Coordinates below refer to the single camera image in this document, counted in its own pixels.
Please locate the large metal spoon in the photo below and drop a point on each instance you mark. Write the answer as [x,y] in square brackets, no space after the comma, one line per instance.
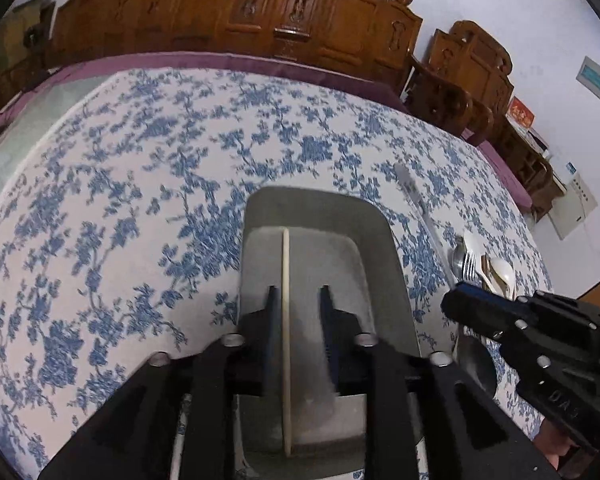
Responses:
[475,365]

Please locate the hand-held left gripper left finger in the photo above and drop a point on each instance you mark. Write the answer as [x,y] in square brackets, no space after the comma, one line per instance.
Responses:
[273,315]

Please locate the carved wooden bench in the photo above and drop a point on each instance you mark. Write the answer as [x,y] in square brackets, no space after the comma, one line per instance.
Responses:
[230,15]

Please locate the light wooden chopstick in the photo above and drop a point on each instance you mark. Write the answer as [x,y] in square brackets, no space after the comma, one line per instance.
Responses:
[285,270]

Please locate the blue floral tablecloth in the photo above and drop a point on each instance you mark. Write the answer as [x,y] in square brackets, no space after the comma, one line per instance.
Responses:
[130,185]

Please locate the person's right hand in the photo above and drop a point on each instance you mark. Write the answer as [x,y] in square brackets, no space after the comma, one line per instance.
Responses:
[552,445]

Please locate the red box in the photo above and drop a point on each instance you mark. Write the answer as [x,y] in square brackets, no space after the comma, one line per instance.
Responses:
[522,112]

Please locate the grey metal tray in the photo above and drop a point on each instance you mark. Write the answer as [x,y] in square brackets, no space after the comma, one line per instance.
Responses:
[375,270]

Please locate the carved wooden armchair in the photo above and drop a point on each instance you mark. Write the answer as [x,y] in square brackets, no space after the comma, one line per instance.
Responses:
[475,75]

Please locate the metal table knife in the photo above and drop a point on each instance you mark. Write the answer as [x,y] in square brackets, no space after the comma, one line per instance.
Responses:
[416,195]

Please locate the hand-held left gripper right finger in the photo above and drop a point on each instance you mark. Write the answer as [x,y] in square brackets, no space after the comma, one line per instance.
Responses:
[327,320]

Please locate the small metal spoon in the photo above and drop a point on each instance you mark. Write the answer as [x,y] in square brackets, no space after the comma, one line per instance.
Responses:
[458,260]

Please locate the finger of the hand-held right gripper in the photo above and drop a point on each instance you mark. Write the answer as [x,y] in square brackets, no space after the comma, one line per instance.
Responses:
[495,302]
[475,317]

